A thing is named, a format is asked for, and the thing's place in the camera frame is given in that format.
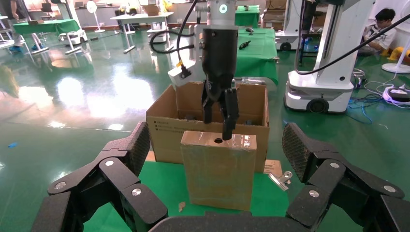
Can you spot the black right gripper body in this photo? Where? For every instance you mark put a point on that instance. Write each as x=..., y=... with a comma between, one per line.
x=219, y=57

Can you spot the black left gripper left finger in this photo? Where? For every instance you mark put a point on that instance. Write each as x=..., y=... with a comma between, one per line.
x=115, y=179

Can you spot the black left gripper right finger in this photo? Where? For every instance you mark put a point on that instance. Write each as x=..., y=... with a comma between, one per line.
x=336, y=185

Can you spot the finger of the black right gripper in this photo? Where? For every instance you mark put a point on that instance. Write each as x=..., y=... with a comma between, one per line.
x=207, y=110
x=230, y=112

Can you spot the small taped cardboard box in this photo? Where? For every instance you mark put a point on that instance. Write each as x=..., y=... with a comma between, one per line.
x=217, y=176

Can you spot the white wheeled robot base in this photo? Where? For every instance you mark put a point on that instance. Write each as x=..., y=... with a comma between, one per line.
x=73, y=36
x=157, y=33

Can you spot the large open cardboard carton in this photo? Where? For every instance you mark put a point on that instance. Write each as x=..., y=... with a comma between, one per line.
x=166, y=141

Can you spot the stacked brown cardboard boxes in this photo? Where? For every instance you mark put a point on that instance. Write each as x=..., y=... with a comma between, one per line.
x=274, y=14

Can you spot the brown cardboard scrap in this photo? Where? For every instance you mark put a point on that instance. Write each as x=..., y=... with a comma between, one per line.
x=181, y=206

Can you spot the small brown cardboard box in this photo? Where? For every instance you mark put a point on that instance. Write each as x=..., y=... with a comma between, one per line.
x=151, y=9

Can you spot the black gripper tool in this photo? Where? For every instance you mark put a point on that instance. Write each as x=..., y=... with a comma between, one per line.
x=245, y=44
x=250, y=30

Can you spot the green cloth covered table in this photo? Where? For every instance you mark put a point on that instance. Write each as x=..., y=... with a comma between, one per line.
x=256, y=57
x=247, y=16
x=46, y=26

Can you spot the green table cloth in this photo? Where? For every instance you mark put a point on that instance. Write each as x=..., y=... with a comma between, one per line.
x=160, y=182

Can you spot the silver metal binder clip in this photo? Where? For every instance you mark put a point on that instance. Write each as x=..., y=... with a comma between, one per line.
x=279, y=181

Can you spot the white robot with column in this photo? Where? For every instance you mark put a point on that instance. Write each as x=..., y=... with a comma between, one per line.
x=290, y=25

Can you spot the white work table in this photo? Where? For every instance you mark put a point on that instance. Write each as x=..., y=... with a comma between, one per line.
x=141, y=17

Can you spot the large white wheeled robot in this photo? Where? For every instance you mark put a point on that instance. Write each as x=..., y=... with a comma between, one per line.
x=320, y=86

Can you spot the blue floor litter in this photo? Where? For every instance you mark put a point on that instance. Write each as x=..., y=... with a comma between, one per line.
x=12, y=145

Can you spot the white power strip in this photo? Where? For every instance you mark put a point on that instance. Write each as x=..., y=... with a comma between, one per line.
x=397, y=94

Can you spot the white round fan stand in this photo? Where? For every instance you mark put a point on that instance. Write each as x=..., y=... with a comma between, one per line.
x=395, y=68

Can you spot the white standing fan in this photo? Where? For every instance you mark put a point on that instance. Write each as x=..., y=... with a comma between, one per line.
x=93, y=8

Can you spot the yellow plastic object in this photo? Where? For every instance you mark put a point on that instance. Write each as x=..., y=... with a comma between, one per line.
x=397, y=52

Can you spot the seated person with glasses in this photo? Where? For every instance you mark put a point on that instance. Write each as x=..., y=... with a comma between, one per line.
x=381, y=32

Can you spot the standing person dark shirt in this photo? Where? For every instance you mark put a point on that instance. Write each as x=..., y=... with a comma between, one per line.
x=14, y=11

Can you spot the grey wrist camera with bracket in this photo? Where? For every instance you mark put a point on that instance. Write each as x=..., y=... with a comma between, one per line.
x=189, y=75

